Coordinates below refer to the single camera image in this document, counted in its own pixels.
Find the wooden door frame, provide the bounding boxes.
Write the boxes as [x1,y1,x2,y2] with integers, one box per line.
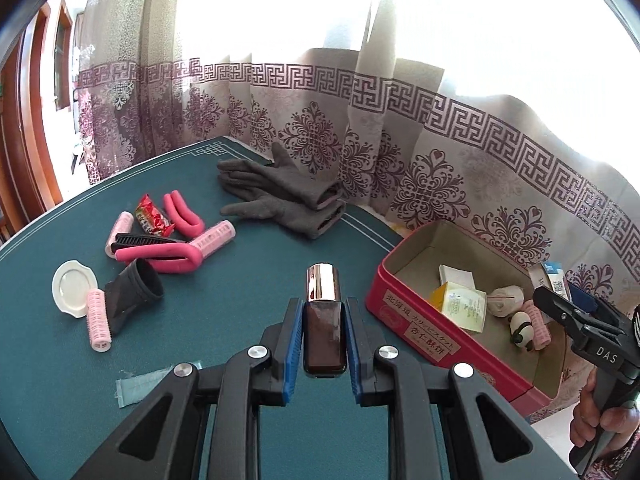
[0,0,76,241]

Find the black comb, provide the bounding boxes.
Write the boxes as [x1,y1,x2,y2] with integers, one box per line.
[111,232,186,254]

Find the pale yellow carton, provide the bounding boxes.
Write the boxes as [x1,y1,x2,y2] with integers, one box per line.
[430,281,488,334]

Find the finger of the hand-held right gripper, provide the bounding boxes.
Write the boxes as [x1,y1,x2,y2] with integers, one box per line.
[532,285,608,345]
[566,286,602,315]

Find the red snack packet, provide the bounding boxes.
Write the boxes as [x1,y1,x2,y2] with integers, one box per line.
[135,194,177,237]

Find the brown glass bottle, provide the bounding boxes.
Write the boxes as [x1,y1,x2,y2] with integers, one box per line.
[302,262,348,378]

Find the pink foam curler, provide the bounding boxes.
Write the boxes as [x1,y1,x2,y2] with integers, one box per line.
[163,190,206,239]
[115,234,203,275]

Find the white round lid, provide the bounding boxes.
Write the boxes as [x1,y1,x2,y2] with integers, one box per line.
[51,260,96,319]

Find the person's right forearm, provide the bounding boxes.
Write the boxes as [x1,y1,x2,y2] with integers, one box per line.
[585,435,640,480]

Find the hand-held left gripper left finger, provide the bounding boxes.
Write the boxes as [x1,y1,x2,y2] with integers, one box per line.
[102,297,306,480]

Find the purple patterned curtain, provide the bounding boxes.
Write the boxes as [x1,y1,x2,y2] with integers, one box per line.
[70,0,640,426]

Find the white tissue pack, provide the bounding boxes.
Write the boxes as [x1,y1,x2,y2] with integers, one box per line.
[487,285,526,319]

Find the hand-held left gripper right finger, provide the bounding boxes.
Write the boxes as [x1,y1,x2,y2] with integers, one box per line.
[345,297,578,480]

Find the grey glove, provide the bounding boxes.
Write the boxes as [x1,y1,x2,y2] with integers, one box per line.
[220,195,347,240]
[217,142,343,209]

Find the black funnel cup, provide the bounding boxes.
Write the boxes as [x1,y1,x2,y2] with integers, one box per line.
[103,258,165,337]

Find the panda toy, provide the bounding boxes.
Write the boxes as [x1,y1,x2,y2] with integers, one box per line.
[509,311,535,350]

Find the red cardboard box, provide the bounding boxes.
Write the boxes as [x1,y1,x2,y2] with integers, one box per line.
[365,220,573,417]

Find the blue white box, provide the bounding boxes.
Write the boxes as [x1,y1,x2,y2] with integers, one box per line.
[529,260,573,301]

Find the person's right hand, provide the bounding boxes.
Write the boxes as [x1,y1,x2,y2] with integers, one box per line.
[570,367,640,461]

